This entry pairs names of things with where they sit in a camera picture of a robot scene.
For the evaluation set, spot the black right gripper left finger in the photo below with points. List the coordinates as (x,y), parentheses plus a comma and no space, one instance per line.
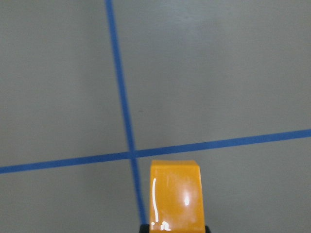
(144,228)

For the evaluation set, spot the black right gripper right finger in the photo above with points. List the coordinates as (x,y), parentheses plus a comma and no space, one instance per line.
(207,229)

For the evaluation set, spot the orange trapezoid block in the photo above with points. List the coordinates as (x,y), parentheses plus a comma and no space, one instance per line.
(176,197)

